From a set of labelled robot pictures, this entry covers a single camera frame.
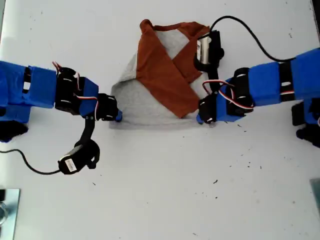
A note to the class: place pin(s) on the steel plate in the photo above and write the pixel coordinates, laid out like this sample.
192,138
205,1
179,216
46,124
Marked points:
10,215

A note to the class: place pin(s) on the gripper camera stalk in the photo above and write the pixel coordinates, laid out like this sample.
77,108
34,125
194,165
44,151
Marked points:
88,132
214,80

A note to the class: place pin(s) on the grey t-shirt with brown sleeves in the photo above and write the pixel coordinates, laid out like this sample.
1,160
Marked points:
160,75

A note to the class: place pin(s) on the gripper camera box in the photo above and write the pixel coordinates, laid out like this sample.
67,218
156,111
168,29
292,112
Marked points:
75,160
208,50

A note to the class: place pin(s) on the black clamp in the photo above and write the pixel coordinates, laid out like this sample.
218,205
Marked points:
2,195

